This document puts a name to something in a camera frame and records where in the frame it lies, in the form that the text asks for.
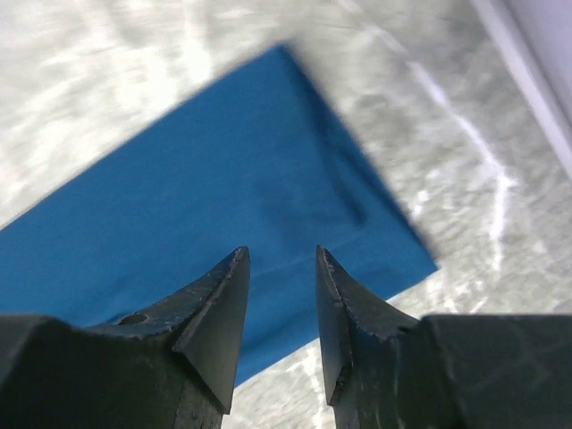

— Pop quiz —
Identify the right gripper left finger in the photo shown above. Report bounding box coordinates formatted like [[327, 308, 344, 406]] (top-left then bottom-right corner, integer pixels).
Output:
[[1, 247, 250, 428]]

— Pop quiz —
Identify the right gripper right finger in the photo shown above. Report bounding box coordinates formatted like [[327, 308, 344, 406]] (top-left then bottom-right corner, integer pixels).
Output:
[[315, 248, 571, 428]]

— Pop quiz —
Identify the dark blue t shirt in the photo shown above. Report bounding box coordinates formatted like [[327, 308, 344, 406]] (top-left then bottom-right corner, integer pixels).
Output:
[[1, 46, 436, 382]]

